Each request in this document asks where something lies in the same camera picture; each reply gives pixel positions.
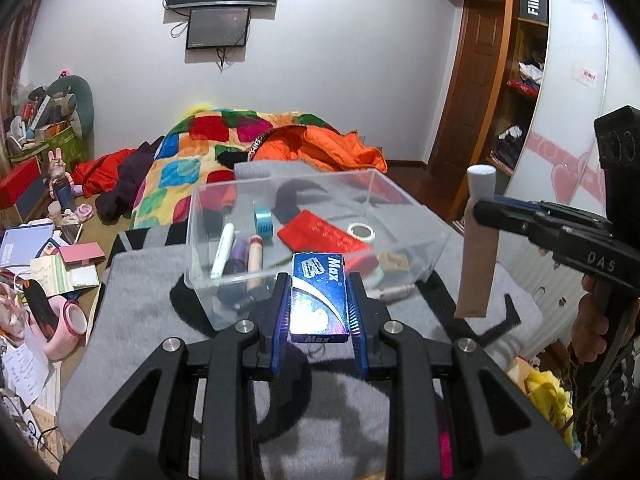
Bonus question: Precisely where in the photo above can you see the metallic lipstick tube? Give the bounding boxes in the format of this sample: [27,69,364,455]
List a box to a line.
[372,282,416,303]

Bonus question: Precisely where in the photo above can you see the black orange device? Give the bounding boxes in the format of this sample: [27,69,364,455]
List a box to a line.
[22,280,58,341]

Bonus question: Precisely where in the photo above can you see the small black wall monitor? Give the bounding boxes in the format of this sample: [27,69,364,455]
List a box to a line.
[186,6,252,51]

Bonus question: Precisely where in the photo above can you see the person's right hand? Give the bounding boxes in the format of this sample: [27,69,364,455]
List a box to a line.
[571,277,608,365]

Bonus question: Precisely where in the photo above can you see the teal tape roll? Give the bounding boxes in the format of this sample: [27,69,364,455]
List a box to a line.
[253,207,275,238]

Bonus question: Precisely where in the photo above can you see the white tape roll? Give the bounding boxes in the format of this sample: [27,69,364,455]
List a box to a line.
[346,222,377,246]

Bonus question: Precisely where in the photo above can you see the red box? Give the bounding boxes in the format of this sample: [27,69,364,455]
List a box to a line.
[0,157,43,211]

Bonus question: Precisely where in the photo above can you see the brown wooden door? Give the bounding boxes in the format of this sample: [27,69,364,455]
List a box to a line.
[427,0,516,221]

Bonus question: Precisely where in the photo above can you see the pink rabbit figure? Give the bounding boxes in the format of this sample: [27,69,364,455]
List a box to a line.
[47,147,83,211]

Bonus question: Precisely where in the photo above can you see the red folded cloth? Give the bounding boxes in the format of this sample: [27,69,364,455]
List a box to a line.
[507,79,541,98]

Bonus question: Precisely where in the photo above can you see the white papers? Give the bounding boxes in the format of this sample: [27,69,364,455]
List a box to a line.
[0,340,51,411]

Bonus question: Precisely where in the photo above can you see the clear plastic storage box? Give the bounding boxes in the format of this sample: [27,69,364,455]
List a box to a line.
[184,169,451,332]

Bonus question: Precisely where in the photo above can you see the beige tube with white cap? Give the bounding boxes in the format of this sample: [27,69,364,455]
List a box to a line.
[454,165,500,318]

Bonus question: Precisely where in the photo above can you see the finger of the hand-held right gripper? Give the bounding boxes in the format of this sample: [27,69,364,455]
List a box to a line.
[472,199,566,241]
[492,197,613,233]

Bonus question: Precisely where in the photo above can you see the pink notebook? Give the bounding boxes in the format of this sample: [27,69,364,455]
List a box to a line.
[59,242,107,265]

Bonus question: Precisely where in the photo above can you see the black printed box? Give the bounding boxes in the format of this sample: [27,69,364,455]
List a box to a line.
[518,0,548,26]

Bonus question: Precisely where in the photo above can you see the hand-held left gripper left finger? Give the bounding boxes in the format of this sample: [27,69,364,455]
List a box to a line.
[57,273,293,480]

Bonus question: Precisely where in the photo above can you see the wooden shelf unit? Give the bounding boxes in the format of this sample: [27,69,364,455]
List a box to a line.
[410,0,551,181]

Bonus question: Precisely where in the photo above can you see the white wardrobe door pink hearts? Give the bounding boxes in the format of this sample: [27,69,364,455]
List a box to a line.
[500,0,617,221]

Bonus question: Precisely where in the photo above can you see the grey green neck pillow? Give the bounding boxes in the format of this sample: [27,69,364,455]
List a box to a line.
[32,75,95,138]

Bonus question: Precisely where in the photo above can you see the red pouch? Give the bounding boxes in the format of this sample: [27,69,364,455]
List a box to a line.
[276,208,381,273]

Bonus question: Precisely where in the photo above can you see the dark purple cloth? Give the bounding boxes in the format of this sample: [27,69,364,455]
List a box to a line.
[95,136,166,221]

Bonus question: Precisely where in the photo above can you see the brown cork block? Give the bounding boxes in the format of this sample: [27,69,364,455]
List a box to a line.
[378,252,411,273]

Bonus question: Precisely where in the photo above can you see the pale green tube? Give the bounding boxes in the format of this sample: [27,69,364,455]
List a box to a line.
[210,222,236,280]

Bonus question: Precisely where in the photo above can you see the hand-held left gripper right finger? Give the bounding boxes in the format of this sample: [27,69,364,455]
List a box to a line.
[347,272,583,480]

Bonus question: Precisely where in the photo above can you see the small pink slippers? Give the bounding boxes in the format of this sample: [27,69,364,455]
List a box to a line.
[60,203,96,223]

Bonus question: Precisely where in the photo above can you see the white folded cloth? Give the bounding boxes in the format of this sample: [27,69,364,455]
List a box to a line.
[517,57,545,83]

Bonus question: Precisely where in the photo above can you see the orange puffer jacket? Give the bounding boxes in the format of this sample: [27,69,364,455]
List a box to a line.
[247,112,388,173]

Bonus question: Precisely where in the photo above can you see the pale blue book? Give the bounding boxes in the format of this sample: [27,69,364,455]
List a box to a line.
[0,224,55,273]

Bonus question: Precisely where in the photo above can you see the purple tube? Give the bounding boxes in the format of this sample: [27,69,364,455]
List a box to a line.
[227,237,249,276]

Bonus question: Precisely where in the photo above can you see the person's right forearm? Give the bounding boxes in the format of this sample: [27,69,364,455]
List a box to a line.
[575,340,640,461]

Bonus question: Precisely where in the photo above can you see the beige bottle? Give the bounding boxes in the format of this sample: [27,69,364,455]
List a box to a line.
[246,234,264,291]

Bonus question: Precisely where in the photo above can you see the yellow plush cloth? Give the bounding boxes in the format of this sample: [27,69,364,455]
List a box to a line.
[522,367,573,431]

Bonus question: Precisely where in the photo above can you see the colourful patchwork blanket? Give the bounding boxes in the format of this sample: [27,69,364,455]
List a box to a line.
[131,106,281,231]

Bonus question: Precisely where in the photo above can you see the small pale green container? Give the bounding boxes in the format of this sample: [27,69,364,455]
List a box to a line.
[362,265,386,291]

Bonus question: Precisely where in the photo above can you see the pale green notebook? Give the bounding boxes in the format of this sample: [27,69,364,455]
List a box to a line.
[31,256,101,297]

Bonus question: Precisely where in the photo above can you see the black bag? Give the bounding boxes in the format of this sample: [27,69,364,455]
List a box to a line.
[497,125,526,161]

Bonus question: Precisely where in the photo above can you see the small blue cardboard box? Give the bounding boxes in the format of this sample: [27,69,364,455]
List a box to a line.
[289,252,351,345]

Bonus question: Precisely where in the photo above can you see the green cardboard box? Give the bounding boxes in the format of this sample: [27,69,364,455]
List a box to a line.
[10,122,83,163]

